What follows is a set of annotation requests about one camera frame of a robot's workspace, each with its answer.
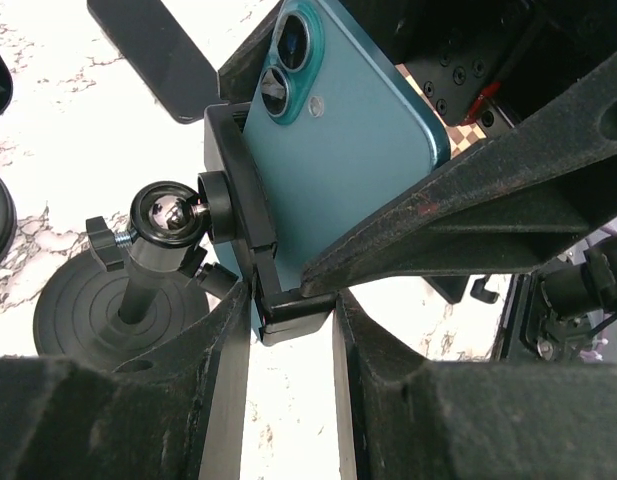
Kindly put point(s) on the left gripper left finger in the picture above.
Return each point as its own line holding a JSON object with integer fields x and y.
{"x": 175, "y": 412}

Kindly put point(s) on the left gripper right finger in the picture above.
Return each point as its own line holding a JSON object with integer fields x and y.
{"x": 402, "y": 416}

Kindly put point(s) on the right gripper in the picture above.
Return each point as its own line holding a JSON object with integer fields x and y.
{"x": 520, "y": 53}

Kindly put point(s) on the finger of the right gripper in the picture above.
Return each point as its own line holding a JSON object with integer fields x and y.
{"x": 507, "y": 205}
{"x": 238, "y": 77}

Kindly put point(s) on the teal phone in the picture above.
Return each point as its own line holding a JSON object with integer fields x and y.
{"x": 335, "y": 131}

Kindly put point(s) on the black clamp stand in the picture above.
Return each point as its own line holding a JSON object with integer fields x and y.
{"x": 134, "y": 290}

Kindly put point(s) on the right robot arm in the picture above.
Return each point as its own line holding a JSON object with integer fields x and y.
{"x": 547, "y": 309}

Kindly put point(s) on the wooden chessboard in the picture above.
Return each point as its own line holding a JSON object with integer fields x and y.
{"x": 461, "y": 138}

